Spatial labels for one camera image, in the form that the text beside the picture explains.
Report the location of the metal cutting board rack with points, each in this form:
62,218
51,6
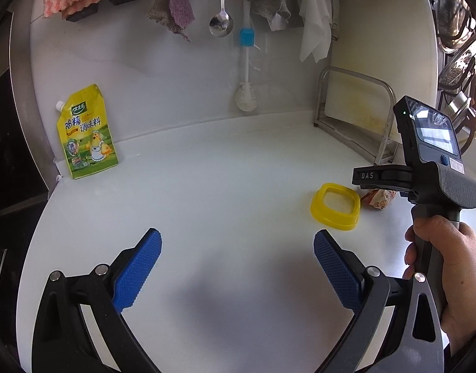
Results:
356,107

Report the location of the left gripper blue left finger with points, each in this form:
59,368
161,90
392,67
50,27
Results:
134,268

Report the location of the white cutting board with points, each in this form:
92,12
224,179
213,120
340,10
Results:
394,35

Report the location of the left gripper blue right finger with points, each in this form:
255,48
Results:
342,268

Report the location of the yellow seasoning pouch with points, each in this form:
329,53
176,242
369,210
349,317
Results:
84,133

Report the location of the hanging metal spoon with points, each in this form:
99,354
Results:
221,25

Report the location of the grey purple hanging cloth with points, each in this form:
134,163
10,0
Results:
175,15

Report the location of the red white snack wrapper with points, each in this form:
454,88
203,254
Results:
378,199

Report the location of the white hanging cloth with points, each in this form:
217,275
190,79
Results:
317,33

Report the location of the blue white bottle brush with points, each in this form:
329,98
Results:
244,96

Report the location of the pot lid with handle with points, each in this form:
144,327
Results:
462,114

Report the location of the right hand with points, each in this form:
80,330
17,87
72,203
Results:
458,248

